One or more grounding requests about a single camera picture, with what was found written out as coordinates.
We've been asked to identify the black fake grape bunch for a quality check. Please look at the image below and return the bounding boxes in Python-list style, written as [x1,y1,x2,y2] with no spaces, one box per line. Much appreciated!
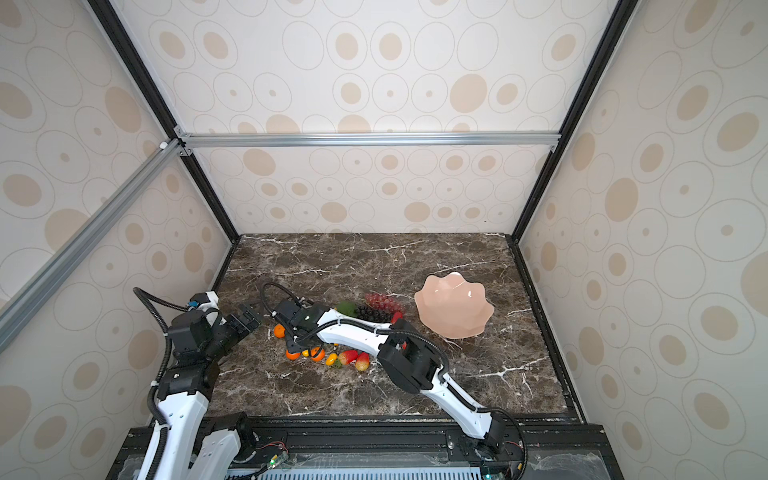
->
[356,305,393,324]

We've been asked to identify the pink scalloped fruit bowl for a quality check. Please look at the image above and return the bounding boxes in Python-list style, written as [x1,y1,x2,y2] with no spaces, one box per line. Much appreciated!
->
[414,272,495,340]

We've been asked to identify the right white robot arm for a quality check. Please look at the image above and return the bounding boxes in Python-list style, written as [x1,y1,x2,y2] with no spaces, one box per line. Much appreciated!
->
[259,282,528,471]

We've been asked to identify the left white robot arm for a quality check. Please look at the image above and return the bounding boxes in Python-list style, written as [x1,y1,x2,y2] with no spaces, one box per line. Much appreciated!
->
[133,287,260,479]

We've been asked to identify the fake orange front middle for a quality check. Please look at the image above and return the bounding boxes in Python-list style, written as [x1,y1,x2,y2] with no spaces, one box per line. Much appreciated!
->
[310,347,326,362]

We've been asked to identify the fake strawberry front left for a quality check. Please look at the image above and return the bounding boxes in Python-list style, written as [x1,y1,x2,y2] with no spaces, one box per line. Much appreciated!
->
[338,350,359,365]

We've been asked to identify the fake peach strawberry front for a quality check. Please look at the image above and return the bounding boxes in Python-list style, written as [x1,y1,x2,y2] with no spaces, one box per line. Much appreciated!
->
[355,352,371,372]

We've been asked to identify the red fake grape bunch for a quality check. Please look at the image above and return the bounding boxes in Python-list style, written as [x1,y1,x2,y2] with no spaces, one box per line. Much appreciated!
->
[364,292,403,314]

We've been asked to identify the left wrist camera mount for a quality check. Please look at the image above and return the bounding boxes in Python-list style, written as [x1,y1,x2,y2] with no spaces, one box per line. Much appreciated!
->
[186,291,219,314]

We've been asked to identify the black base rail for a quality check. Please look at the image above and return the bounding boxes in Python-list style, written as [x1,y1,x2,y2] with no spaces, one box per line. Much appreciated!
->
[106,419,625,480]

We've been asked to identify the horizontal aluminium frame bar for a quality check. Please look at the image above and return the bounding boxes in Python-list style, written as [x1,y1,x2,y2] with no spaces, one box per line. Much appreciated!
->
[181,131,560,148]

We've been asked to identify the slanted aluminium frame bar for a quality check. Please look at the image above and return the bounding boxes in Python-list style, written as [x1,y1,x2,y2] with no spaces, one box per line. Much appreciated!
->
[1,139,182,350]

